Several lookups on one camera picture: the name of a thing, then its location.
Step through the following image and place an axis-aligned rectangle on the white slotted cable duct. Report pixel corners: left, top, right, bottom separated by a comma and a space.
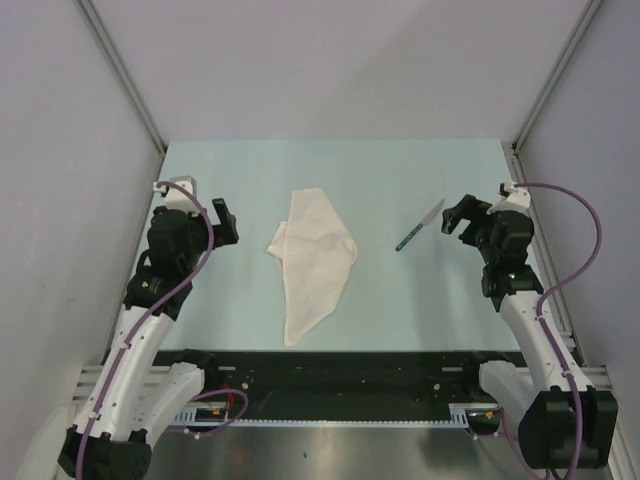
172, 403, 474, 429

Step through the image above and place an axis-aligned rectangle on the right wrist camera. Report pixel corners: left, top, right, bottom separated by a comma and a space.
487, 183, 531, 215

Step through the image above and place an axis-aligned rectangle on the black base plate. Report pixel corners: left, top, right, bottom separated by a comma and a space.
153, 349, 524, 422

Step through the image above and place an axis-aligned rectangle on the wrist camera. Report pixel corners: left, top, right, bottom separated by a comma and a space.
487, 183, 531, 215
153, 176, 199, 216

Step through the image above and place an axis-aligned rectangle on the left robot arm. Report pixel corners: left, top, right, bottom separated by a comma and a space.
58, 196, 247, 479

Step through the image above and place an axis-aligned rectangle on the aluminium frame rail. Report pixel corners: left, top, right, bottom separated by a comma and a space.
72, 363, 171, 404

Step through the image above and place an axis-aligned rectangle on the white cloth napkin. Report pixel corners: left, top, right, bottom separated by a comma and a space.
267, 188, 358, 347

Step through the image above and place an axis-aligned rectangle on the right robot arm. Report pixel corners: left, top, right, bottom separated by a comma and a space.
441, 189, 618, 474

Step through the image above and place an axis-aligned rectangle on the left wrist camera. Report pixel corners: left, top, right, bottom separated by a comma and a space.
153, 176, 199, 216

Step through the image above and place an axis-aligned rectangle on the knife with green handle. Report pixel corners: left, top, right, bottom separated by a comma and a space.
395, 199, 444, 252

